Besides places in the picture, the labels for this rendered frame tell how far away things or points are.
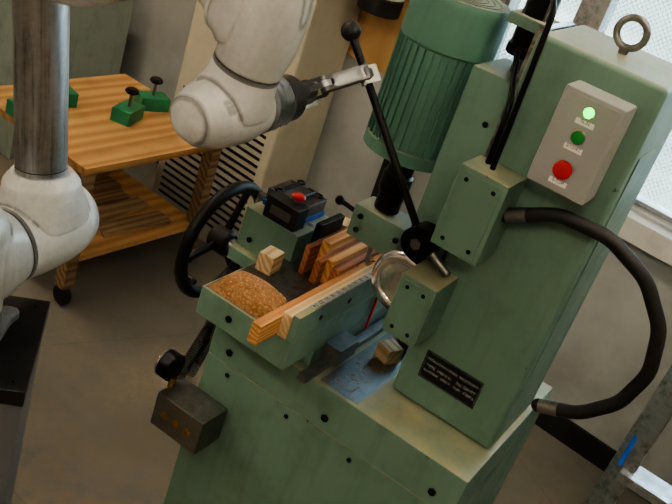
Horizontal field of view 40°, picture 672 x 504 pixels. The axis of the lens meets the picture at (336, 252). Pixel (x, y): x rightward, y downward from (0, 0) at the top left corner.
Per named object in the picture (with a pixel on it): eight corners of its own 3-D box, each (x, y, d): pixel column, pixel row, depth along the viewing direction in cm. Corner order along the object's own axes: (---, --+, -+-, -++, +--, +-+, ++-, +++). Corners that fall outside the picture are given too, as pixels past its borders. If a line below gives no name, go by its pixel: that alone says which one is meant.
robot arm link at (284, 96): (285, 124, 138) (307, 119, 143) (265, 66, 138) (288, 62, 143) (241, 142, 144) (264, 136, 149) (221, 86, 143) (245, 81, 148)
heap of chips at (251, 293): (237, 272, 177) (242, 256, 176) (294, 309, 172) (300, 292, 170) (207, 286, 170) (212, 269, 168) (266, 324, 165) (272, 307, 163)
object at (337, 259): (370, 255, 200) (378, 233, 197) (376, 259, 199) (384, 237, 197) (319, 282, 184) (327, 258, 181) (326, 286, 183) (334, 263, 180)
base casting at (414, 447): (326, 287, 221) (337, 254, 217) (537, 418, 200) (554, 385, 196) (206, 352, 185) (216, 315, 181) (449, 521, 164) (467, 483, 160)
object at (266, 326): (421, 242, 213) (427, 227, 211) (429, 246, 212) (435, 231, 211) (246, 340, 159) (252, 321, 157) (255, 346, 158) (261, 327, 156)
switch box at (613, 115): (538, 170, 150) (579, 78, 143) (593, 198, 147) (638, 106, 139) (524, 177, 145) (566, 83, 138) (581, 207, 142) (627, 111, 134)
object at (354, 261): (372, 261, 198) (379, 242, 196) (379, 265, 197) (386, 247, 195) (324, 287, 183) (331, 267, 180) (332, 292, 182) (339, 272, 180)
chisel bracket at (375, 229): (360, 230, 189) (373, 194, 185) (417, 264, 184) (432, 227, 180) (341, 239, 183) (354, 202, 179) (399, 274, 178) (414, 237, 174)
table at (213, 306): (327, 214, 225) (334, 193, 222) (432, 276, 214) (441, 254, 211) (156, 287, 176) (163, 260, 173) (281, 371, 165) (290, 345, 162)
